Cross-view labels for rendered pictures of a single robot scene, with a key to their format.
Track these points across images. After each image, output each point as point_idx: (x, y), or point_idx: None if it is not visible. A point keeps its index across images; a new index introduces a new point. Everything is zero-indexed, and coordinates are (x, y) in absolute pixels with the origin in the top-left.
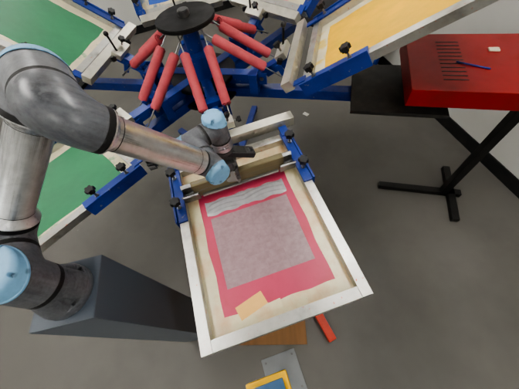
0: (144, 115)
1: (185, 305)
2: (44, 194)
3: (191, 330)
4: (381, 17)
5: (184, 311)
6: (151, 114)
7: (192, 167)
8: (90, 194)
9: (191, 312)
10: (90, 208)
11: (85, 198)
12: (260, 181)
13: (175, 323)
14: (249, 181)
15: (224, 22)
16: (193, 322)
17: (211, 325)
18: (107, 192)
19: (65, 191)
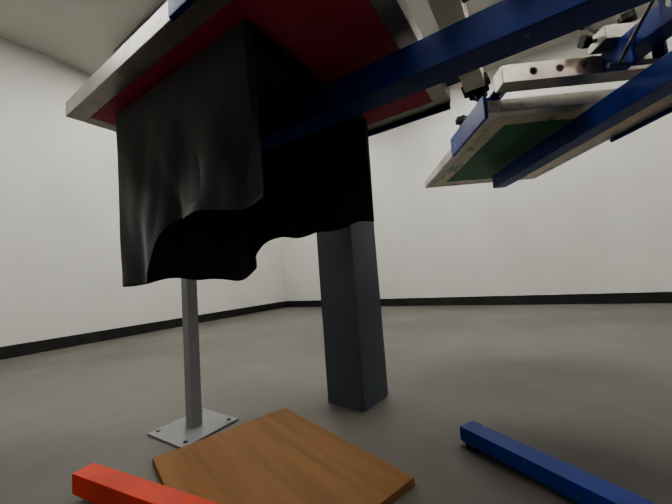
0: (645, 23)
1: (343, 278)
2: (517, 157)
3: (321, 294)
4: None
5: (336, 272)
6: (643, 14)
7: None
8: (455, 122)
9: (339, 301)
10: (451, 142)
11: (482, 149)
12: (301, 57)
13: (322, 245)
14: (323, 66)
15: None
16: (330, 305)
17: None
18: (460, 128)
19: (509, 151)
